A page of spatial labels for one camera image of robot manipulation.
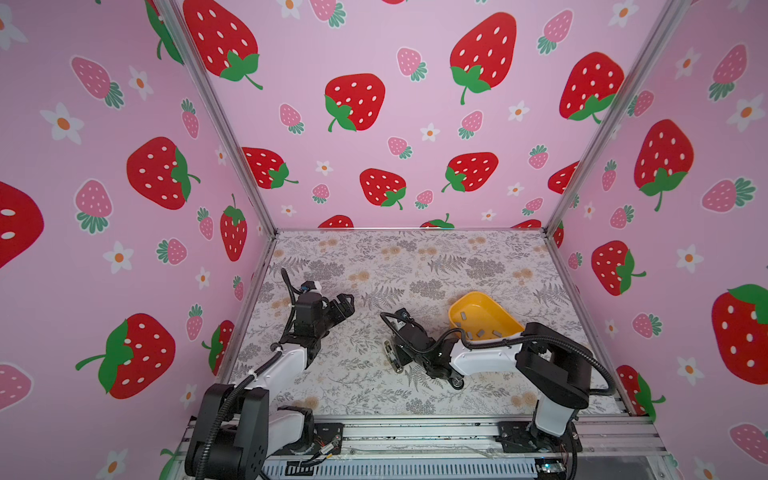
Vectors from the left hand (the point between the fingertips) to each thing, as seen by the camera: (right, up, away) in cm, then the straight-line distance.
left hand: (344, 300), depth 89 cm
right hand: (+15, -13, 0) cm, 20 cm away
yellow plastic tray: (+44, -6, +7) cm, 45 cm away
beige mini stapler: (+14, -13, -5) cm, 19 cm away
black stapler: (+32, -21, -7) cm, 39 cm away
